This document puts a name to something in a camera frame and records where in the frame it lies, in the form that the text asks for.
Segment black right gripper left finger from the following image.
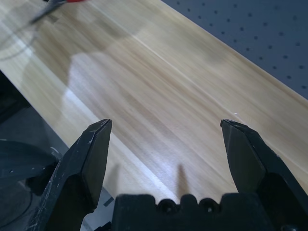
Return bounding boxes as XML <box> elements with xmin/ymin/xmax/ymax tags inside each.
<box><xmin>26</xmin><ymin>118</ymin><xmax>113</xmax><ymax>231</ymax></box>

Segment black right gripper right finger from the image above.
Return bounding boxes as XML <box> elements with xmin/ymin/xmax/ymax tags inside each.
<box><xmin>220</xmin><ymin>119</ymin><xmax>308</xmax><ymax>231</ymax></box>

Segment red-handled scissors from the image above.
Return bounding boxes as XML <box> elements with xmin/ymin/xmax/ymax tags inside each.
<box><xmin>31</xmin><ymin>0</ymin><xmax>85</xmax><ymax>24</ymax></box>

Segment grey metal pegboard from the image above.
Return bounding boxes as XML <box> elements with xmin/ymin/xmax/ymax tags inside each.
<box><xmin>160</xmin><ymin>0</ymin><xmax>308</xmax><ymax>101</ymax></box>

